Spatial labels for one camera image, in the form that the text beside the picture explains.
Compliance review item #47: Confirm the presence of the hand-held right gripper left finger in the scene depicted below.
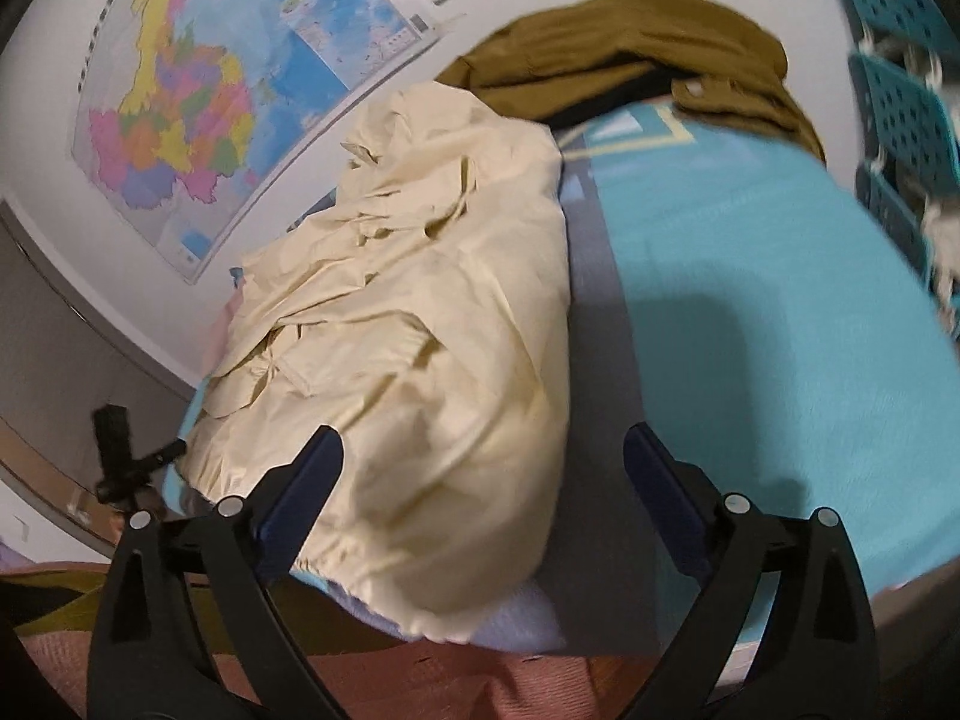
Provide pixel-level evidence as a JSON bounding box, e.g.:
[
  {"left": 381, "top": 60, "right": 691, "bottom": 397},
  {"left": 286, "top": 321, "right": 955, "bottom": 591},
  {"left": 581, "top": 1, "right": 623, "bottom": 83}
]
[{"left": 86, "top": 424, "right": 353, "bottom": 720}]

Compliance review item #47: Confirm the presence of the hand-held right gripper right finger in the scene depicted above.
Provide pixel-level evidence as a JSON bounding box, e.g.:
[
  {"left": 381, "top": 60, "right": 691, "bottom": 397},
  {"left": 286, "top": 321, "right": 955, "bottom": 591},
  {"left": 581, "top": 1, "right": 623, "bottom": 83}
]
[{"left": 622, "top": 422, "right": 878, "bottom": 720}]

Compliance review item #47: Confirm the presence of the cream jacket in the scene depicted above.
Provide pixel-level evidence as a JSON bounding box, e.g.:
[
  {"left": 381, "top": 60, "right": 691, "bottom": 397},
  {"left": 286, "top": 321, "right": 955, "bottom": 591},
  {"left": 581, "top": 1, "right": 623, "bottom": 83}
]
[{"left": 180, "top": 82, "right": 575, "bottom": 646}]

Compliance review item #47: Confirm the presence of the olive brown jacket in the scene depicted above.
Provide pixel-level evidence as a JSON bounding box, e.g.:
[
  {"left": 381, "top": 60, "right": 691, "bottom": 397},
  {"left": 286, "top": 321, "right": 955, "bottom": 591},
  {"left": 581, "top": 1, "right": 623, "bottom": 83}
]
[{"left": 435, "top": 0, "right": 826, "bottom": 166}]

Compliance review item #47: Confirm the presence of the grey brown wooden door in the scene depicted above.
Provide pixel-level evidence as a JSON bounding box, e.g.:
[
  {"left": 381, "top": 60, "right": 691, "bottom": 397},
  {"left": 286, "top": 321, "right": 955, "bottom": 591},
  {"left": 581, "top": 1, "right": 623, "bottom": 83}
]
[{"left": 0, "top": 195, "right": 196, "bottom": 541}]

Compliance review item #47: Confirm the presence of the pink garment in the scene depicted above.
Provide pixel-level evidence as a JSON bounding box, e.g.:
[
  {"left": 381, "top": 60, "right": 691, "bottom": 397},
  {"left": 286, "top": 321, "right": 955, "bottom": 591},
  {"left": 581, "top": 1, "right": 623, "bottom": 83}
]
[{"left": 202, "top": 289, "right": 252, "bottom": 380}]

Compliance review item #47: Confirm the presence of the teal grey printed bed sheet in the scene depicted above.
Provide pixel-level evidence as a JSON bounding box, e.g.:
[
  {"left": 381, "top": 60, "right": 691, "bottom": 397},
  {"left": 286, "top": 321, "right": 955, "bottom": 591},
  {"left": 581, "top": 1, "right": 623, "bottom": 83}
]
[{"left": 180, "top": 101, "right": 950, "bottom": 653}]

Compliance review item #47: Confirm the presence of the person's pink knit sweater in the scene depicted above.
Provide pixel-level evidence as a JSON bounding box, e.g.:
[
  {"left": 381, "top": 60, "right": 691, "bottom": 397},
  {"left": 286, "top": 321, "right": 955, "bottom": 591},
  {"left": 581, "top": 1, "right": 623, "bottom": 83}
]
[{"left": 0, "top": 566, "right": 676, "bottom": 720}]

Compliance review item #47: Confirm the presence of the black garment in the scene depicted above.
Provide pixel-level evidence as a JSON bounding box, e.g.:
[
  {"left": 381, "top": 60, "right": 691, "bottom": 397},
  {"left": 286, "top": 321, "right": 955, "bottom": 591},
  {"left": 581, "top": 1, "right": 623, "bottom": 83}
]
[{"left": 540, "top": 52, "right": 676, "bottom": 128}]

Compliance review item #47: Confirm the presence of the colourful wall map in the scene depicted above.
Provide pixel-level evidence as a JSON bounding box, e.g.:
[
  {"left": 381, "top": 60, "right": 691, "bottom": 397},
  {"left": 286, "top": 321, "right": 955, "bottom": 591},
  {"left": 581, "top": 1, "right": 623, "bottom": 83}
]
[{"left": 71, "top": 0, "right": 440, "bottom": 286}]

